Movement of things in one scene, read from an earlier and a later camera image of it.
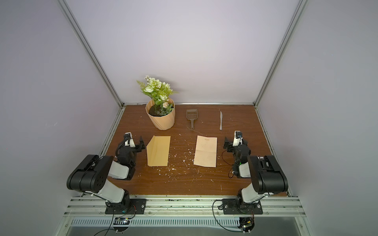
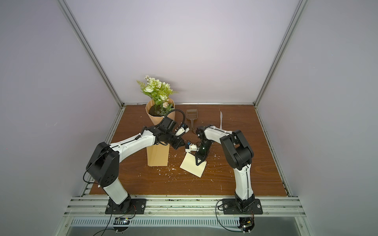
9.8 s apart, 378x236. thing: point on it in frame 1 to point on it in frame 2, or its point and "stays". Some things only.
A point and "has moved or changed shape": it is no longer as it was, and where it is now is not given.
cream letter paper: [205, 151] has moved or changed shape
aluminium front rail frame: [94, 206] stays
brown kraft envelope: [157, 149] stays
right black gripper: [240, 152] to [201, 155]
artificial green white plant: [160, 93] stays
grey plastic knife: [221, 127] stays
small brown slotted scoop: [192, 114] stays
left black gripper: [140, 148] to [179, 144]
